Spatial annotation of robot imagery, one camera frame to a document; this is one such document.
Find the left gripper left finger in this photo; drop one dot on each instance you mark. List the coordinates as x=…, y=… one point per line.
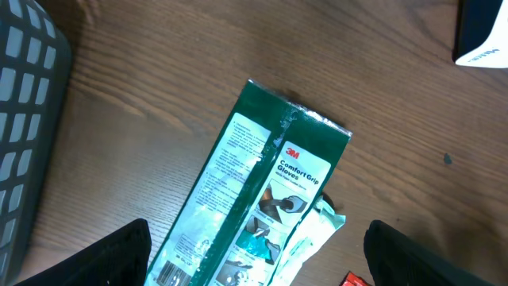
x=119, y=259

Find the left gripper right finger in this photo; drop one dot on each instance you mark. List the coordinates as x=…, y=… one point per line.
x=396, y=260

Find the red stick sachet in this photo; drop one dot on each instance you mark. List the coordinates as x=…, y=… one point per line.
x=352, y=279

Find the light green wipes pack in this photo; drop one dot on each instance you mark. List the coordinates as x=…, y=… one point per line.
x=313, y=232

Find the white barcode scanner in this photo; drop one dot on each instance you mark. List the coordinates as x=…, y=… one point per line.
x=481, y=34

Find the grey plastic mesh basket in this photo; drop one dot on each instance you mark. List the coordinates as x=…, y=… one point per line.
x=35, y=67

